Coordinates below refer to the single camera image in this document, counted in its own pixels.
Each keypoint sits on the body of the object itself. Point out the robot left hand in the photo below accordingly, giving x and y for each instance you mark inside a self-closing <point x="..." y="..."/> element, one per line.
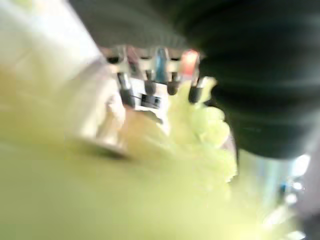
<point x="250" y="62"/>

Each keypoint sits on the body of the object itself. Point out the green grape bunch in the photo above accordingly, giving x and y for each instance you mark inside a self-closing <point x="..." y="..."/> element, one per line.
<point x="200" y="130"/>

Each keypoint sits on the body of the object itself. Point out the white box with black label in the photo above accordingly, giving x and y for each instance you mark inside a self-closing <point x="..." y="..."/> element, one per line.
<point x="150" y="100"/>

